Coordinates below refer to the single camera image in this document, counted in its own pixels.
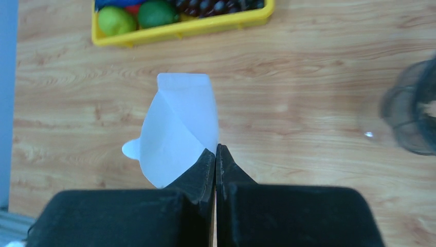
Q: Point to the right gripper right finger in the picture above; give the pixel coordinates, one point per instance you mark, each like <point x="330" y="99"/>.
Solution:
<point x="253" y="214"/>

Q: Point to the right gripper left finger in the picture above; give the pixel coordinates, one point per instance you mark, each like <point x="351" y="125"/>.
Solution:
<point x="181" y="214"/>

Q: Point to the clear glass carafe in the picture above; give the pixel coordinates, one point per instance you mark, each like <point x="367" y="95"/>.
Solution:
<point x="371" y="124"/>

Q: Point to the yellow plastic tray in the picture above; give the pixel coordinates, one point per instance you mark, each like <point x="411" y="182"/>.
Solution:
<point x="186" y="28"/>

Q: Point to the dark green avocado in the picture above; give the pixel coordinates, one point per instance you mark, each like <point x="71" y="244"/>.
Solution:
<point x="156" y="13"/>

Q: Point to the light green apple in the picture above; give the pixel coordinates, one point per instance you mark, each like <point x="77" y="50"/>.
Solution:
<point x="114" y="21"/>

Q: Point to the dark purple grapes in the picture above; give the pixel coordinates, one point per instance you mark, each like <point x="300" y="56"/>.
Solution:
<point x="207" y="8"/>

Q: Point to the blue chips bag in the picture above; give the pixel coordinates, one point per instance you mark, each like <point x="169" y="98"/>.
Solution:
<point x="99" y="4"/>

